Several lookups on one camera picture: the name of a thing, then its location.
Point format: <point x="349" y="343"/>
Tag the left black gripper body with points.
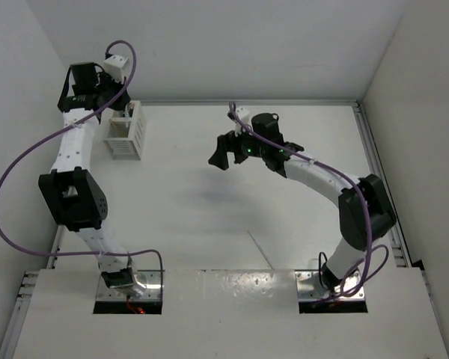
<point x="108" y="87"/>

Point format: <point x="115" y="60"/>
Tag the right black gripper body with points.
<point x="245" y="146"/>

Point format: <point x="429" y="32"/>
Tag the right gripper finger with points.
<point x="219" y="159"/>
<point x="223" y="142"/>

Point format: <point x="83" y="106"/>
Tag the thin wooden stick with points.
<point x="118" y="128"/>

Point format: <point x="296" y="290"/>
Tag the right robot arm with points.
<point x="364" y="209"/>

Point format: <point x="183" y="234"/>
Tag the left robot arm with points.
<point x="72" y="195"/>

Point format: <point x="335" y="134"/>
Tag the white two-slot organizer box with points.
<point x="130" y="145"/>

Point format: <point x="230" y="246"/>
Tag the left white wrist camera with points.
<point x="115" y="66"/>

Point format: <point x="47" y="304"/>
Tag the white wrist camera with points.
<point x="115" y="66"/>
<point x="241" y="118"/>

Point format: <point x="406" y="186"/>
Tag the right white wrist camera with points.
<point x="241" y="118"/>

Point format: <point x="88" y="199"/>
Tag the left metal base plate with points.
<point x="147" y="290"/>

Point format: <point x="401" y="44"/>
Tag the metal base plate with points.
<point x="310" y="290"/>
<point x="147" y="290"/>

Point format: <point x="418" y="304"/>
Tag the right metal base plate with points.
<point x="310" y="290"/>

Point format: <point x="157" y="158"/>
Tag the aluminium frame rail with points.
<point x="396" y="237"/>

